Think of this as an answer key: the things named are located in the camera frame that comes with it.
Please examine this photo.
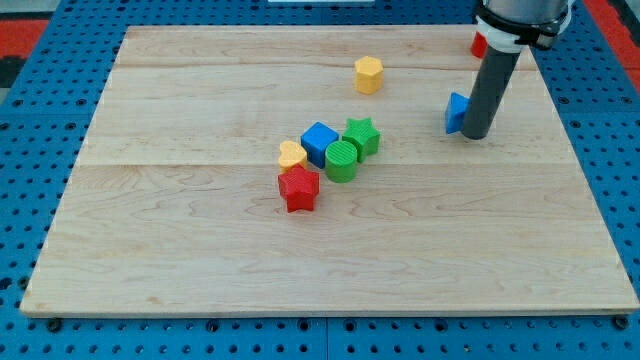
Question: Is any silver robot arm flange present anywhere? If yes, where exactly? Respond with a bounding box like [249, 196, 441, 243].
[474, 0, 574, 53]

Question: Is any green circle block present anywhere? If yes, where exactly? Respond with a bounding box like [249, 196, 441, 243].
[325, 141, 357, 183]

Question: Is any yellow hexagon block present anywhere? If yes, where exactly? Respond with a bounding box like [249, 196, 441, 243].
[354, 56, 384, 95]

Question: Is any blue triangle block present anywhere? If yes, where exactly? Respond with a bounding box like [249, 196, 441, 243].
[445, 92, 469, 134]

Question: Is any red circle block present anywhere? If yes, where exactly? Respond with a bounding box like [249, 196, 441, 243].
[470, 31, 488, 59]

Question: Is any red star block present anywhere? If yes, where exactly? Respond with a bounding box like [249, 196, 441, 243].
[278, 165, 320, 213]

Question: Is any yellow heart block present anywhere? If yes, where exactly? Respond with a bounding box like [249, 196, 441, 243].
[278, 140, 308, 173]

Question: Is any blue cube block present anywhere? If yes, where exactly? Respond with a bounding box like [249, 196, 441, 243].
[301, 122, 339, 169]

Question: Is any green star block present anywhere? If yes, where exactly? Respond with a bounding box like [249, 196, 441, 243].
[342, 117, 381, 163]

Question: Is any wooden board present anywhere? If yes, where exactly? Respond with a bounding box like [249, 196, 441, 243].
[20, 25, 639, 318]

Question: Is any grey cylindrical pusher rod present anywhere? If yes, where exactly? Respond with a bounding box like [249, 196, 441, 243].
[461, 46, 520, 140]

